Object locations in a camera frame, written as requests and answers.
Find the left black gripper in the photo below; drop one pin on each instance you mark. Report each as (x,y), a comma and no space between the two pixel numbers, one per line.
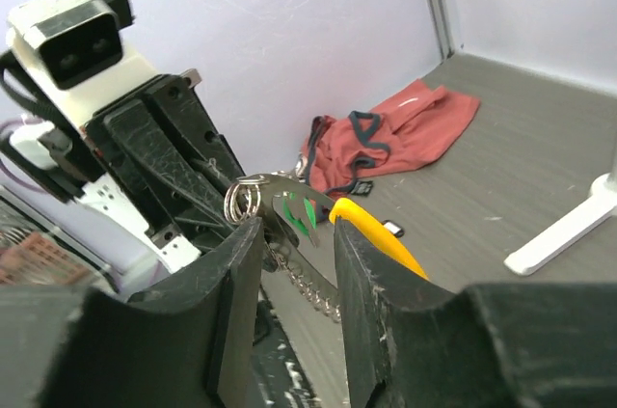
(160,146)

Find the metal keyring with yellow grip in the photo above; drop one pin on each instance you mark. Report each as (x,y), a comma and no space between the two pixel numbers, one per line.
(261,195)

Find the green key tag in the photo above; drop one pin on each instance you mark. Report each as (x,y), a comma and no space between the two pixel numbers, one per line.
(299,212)

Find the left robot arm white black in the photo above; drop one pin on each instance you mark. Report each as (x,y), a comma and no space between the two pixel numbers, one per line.
(98,193)

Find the silver white clothes rack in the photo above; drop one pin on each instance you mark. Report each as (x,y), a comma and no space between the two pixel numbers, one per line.
(599,206)

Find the black key tag left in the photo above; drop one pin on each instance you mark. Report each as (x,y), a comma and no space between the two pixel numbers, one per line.
(395,229)

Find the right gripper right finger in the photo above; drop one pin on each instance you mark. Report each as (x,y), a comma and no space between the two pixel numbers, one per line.
(411,343)

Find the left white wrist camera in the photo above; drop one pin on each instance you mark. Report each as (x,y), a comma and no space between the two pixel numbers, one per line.
(70,56)

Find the dusty pink folded shirt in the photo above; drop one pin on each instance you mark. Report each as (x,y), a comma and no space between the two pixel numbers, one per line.
(405,132)

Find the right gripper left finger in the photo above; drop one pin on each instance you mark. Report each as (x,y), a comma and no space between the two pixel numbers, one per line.
(185,342)

